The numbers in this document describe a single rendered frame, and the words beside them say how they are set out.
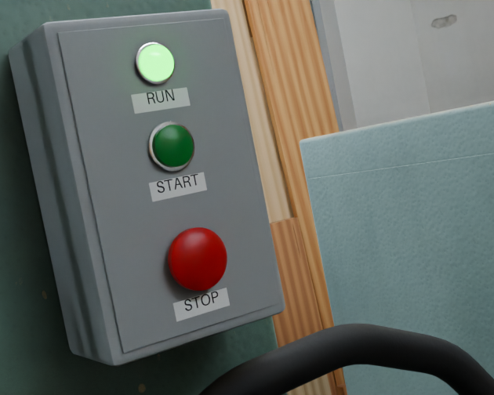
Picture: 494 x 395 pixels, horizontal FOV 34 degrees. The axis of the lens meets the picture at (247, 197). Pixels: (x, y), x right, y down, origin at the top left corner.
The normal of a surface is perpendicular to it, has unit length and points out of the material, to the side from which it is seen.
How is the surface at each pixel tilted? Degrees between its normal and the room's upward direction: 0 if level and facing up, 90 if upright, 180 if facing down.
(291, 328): 87
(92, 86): 90
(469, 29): 90
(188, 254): 85
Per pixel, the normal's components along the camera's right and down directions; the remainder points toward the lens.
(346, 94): -0.80, 0.18
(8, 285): 0.52, -0.06
